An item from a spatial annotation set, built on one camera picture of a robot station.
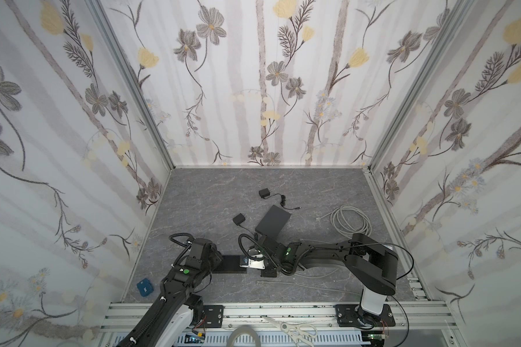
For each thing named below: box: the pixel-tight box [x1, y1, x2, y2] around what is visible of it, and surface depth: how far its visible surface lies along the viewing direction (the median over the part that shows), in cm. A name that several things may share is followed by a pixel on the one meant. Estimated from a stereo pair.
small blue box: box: [136, 277, 155, 298], surface depth 80 cm
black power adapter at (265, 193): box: [258, 187, 302, 210], surface depth 110 cm
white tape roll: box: [225, 324, 262, 347], surface depth 71 cm
